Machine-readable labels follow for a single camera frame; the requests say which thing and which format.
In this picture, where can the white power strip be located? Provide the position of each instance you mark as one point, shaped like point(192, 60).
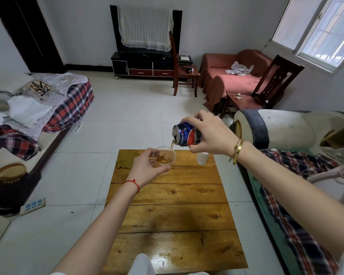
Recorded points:
point(33, 206)

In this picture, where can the folded white cloth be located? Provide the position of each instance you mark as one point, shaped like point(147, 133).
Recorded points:
point(28, 110)

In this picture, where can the white lace cloth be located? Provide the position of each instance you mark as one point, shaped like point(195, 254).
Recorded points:
point(144, 27)

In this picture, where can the person's right hand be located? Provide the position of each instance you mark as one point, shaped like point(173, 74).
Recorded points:
point(215, 134)

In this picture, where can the sofa with wooden armrest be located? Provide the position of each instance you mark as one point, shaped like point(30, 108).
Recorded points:
point(17, 174)

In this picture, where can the red covered sofa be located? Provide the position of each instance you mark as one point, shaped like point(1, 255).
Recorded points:
point(232, 83)

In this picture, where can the person's right thumb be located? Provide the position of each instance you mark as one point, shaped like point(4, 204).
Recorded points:
point(197, 145)

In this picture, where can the white router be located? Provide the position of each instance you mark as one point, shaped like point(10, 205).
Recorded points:
point(185, 58)

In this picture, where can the person's right forearm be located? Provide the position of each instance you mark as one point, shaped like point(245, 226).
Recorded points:
point(289, 191)

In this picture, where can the person's left hand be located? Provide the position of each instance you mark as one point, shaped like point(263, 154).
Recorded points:
point(140, 168)

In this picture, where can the worn white sofa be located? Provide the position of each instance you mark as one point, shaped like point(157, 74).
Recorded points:
point(286, 128)

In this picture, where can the white framed window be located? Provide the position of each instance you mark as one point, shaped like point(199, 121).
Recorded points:
point(318, 28)

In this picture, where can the person's left forearm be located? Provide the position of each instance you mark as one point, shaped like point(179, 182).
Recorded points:
point(103, 229)

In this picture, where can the blue and red drink can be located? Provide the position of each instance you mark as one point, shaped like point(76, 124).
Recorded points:
point(186, 136)

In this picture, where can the clear plastic cup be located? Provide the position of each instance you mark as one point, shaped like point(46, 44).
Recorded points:
point(166, 160)

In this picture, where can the dark wooden door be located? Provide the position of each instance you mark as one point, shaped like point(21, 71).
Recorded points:
point(25, 31)

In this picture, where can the brown wooden chair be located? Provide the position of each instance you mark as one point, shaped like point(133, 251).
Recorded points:
point(186, 74)

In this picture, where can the white trousers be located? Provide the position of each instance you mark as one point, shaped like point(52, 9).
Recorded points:
point(140, 266)

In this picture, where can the red plaid garment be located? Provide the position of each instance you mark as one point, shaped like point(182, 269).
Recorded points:
point(14, 141)

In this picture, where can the red plaid sofa cover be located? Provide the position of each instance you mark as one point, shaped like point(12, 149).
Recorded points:
point(298, 226)

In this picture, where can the crumpled white cloth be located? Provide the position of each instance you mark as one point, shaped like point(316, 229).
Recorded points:
point(239, 69)

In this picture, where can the dark wooden chair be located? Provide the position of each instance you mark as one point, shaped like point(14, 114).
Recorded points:
point(275, 80)

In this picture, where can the black flashlight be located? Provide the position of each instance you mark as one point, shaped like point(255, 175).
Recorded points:
point(187, 69)

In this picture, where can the black television cabinet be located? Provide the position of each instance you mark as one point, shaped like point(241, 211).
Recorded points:
point(140, 64)

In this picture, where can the person's left thumb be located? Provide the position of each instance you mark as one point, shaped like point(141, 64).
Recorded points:
point(152, 153)

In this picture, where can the small white plastic bottle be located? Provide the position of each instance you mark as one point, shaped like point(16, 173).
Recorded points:
point(202, 159)

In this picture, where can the red plaid blanket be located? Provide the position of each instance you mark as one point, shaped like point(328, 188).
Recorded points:
point(71, 107)

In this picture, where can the black television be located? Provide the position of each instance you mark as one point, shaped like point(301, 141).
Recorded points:
point(114, 28)

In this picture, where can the crumpled white tissue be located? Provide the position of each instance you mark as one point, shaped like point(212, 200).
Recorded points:
point(238, 96)

